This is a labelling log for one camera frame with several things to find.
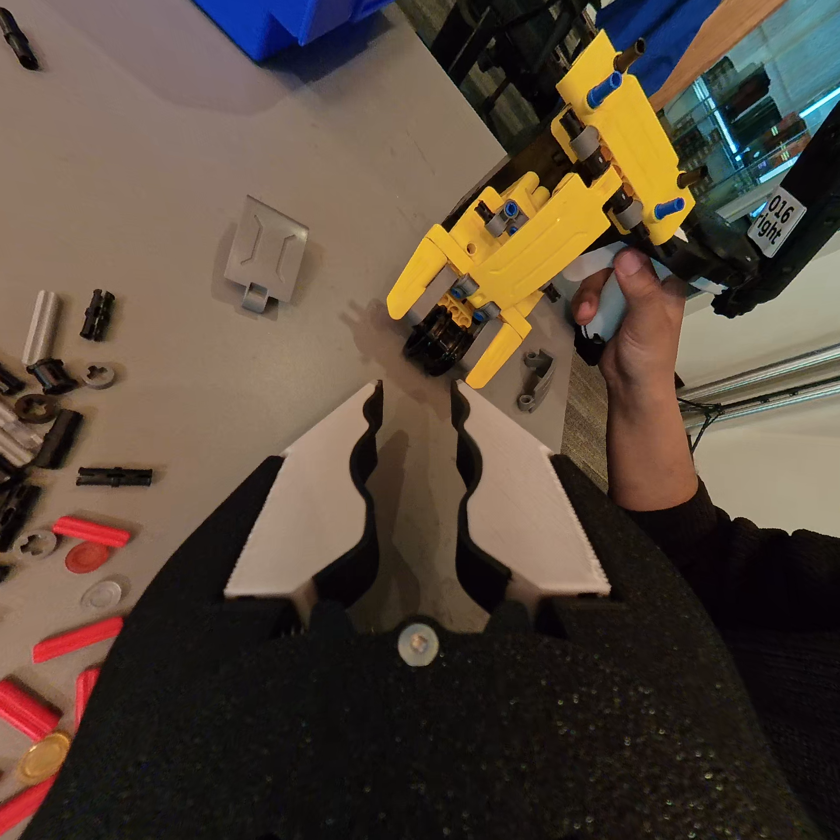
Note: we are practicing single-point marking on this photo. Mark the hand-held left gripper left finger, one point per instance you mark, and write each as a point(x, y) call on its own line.
point(295, 525)

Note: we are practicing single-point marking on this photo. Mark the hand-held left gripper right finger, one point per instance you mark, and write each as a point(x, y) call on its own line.
point(538, 525)

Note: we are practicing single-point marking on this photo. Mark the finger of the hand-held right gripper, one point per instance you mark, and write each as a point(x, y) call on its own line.
point(525, 167)

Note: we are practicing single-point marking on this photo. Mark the yellow toy brick vehicle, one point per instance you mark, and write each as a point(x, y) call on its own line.
point(525, 256)

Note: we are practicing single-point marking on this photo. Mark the pile of red black pins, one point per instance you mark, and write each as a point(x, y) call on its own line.
point(92, 530)

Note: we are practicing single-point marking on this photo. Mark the person's right hand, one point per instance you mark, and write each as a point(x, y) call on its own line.
point(646, 328)

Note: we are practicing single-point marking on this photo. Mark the small grey curved piece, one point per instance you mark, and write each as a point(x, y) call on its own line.
point(542, 380)

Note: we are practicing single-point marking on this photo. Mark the wooden column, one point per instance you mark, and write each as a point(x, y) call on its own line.
point(715, 43)

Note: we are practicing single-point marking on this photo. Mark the blue plastic bin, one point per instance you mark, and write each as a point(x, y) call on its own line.
point(295, 19)

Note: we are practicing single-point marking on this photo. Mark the black connector pin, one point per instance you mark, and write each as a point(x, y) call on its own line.
point(18, 39)

